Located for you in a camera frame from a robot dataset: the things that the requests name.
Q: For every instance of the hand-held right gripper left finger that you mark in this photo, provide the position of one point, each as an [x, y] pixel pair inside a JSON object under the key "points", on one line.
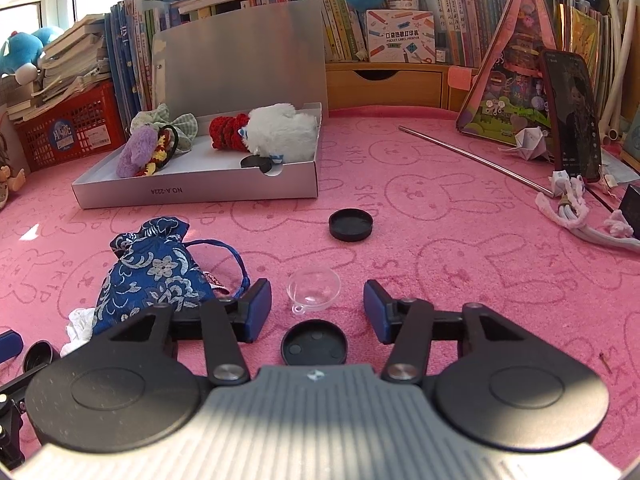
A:
{"points": [[257, 310]]}

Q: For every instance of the black round lid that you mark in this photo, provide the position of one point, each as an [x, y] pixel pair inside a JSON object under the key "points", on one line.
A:
{"points": [[37, 357], [351, 225], [314, 345]]}

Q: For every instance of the thin metal rod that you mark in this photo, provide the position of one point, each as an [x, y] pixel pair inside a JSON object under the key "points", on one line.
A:
{"points": [[475, 159]]}

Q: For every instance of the red plastic crate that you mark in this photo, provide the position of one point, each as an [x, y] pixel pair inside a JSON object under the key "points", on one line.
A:
{"points": [[85, 115]]}

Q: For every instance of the stack of paperback books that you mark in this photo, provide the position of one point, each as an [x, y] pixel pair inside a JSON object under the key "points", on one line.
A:
{"points": [[70, 55]]}

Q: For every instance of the white plastic pipes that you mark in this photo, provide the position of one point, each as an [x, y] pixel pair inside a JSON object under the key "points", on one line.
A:
{"points": [[620, 60]]}

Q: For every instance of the black smartphone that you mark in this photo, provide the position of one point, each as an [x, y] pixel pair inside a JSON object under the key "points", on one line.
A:
{"points": [[570, 115]]}

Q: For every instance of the wooden drawer shelf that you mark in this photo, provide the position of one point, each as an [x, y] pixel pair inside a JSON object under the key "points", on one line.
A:
{"points": [[390, 90]]}

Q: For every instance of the white plush toy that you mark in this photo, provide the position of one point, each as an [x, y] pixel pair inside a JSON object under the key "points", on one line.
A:
{"points": [[285, 130]]}

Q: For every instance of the black box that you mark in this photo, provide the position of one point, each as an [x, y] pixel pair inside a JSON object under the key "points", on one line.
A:
{"points": [[631, 210]]}

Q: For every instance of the blue cat plush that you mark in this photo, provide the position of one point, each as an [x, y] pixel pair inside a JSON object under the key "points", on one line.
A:
{"points": [[22, 50]]}

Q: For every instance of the clear plastic dome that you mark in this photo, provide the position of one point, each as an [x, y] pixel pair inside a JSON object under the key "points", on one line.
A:
{"points": [[315, 290]]}

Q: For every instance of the green checked scrunchie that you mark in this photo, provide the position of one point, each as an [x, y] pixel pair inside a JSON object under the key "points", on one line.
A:
{"points": [[150, 117]]}

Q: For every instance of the row of colourful upright books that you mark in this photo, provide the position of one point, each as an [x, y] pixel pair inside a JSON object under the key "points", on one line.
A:
{"points": [[450, 10]]}

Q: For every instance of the white crumpled tissue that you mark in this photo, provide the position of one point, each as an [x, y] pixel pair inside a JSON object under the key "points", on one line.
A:
{"points": [[80, 327]]}

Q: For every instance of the pile of flat books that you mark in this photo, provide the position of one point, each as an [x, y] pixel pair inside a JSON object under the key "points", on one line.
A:
{"points": [[230, 2]]}

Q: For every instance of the pink bunny print mat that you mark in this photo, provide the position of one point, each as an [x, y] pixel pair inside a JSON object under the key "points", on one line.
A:
{"points": [[450, 260]]}

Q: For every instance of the pink triangular toy house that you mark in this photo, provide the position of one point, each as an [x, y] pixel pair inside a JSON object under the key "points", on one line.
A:
{"points": [[505, 90]]}

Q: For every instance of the white printed carton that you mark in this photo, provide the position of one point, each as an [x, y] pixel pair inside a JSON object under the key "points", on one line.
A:
{"points": [[400, 35]]}

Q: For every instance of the white paper origami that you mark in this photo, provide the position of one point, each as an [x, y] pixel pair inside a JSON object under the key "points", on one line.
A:
{"points": [[530, 142]]}

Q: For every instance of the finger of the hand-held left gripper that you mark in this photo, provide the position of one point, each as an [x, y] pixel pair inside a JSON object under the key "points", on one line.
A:
{"points": [[10, 346], [12, 410]]}

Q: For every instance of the red crochet scrunchie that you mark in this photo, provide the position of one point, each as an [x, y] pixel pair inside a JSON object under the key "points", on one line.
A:
{"points": [[225, 132]]}

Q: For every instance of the silver cardboard box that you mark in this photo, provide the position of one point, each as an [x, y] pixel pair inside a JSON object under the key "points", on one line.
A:
{"points": [[240, 60]]}

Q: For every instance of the thin picture books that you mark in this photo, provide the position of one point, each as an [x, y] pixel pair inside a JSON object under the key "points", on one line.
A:
{"points": [[582, 30]]}

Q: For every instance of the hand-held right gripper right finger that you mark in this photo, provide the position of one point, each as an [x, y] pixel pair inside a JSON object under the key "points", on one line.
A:
{"points": [[376, 310]]}

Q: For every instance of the row of thin blue books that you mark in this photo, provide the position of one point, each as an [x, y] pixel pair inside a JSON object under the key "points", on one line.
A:
{"points": [[130, 60]]}

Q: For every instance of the purple plush toy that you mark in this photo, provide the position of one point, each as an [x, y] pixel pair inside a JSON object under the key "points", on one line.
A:
{"points": [[134, 152]]}

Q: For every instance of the small doll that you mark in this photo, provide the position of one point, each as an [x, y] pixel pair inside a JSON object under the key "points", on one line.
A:
{"points": [[9, 175]]}

